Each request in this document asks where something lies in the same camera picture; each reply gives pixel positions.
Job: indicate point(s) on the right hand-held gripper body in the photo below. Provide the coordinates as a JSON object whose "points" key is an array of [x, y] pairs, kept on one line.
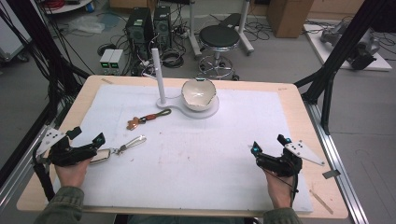
{"points": [[280, 165]]}

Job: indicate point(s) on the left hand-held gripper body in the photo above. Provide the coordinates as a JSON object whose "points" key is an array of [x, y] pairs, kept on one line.
{"points": [[62, 154]]}

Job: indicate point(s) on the white stand with pole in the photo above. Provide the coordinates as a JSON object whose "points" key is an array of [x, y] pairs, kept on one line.
{"points": [[159, 77]]}

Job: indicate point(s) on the person's left hand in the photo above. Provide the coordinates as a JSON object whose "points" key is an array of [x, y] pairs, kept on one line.
{"points": [[72, 175]]}

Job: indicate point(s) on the person's right hand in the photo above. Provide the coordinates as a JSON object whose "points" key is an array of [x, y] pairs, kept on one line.
{"points": [[280, 191]]}

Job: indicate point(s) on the grey tape piece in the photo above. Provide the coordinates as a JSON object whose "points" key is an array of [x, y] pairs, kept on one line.
{"points": [[330, 174]]}

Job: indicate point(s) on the white table mat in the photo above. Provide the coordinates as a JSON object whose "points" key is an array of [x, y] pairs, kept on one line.
{"points": [[202, 155]]}

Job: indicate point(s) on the tan tape strip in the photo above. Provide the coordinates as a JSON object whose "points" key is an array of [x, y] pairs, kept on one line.
{"points": [[321, 202]]}

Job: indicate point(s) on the white bench power supply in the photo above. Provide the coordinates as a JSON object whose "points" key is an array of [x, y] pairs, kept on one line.
{"points": [[116, 60], [106, 60]]}

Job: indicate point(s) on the white shell-shaped bowl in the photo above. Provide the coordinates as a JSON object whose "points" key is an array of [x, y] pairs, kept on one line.
{"points": [[197, 95]]}

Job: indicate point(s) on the white floor board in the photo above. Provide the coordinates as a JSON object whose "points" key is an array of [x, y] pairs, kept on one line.
{"points": [[323, 53]]}

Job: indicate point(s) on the clear plastic bag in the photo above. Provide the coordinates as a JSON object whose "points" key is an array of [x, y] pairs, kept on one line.
{"points": [[85, 24]]}

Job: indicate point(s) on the large black computer tower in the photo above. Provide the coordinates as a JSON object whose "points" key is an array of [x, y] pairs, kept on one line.
{"points": [[138, 31]]}

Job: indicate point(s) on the white metal floor stand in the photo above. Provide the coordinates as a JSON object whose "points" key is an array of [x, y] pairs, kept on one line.
{"points": [[244, 31]]}

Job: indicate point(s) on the black round stool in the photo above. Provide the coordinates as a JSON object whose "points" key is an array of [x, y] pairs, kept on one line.
{"points": [[219, 37]]}

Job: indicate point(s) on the grey robot equipment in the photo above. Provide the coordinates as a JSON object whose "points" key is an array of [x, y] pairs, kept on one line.
{"points": [[364, 49]]}

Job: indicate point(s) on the cardboard box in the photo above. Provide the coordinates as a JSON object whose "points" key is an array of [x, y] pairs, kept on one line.
{"points": [[288, 17]]}

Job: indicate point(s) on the white round table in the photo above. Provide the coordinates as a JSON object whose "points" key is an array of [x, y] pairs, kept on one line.
{"points": [[68, 6]]}

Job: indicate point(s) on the small black computer tower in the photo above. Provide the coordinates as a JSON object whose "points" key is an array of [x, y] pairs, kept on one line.
{"points": [[162, 26]]}

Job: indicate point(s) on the aluminium rail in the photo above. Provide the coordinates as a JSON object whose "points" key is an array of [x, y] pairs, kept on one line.
{"points": [[18, 174], [339, 174]]}

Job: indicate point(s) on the black metal frame strut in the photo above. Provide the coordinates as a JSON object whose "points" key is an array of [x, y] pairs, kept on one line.
{"points": [[339, 53]]}

